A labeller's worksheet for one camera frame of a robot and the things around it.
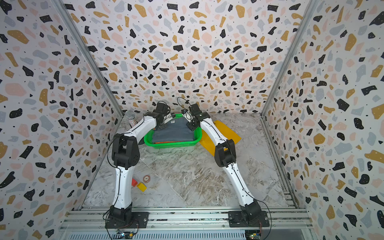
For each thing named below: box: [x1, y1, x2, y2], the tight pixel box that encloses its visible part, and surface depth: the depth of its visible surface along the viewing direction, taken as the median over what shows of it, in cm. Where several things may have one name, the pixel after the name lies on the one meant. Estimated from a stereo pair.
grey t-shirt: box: [152, 116, 195, 143], surface depth 103 cm
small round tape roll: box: [143, 175, 151, 184], surface depth 88 cm
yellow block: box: [137, 182, 148, 192], surface depth 86 cm
